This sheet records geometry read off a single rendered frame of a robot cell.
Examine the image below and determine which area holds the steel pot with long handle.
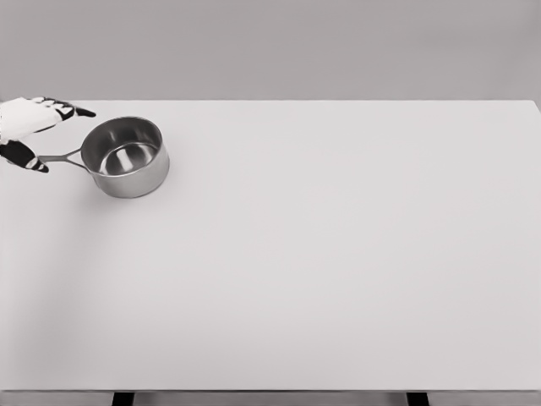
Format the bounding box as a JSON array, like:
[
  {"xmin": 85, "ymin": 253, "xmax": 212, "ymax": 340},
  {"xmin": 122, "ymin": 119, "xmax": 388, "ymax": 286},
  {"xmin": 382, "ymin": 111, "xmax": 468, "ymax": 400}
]
[{"xmin": 36, "ymin": 116, "xmax": 171, "ymax": 200}]

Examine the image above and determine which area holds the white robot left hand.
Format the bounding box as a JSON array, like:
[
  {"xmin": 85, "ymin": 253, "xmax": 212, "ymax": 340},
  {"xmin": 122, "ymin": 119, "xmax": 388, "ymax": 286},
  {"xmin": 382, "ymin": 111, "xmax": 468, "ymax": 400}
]
[{"xmin": 0, "ymin": 96, "xmax": 97, "ymax": 174}]

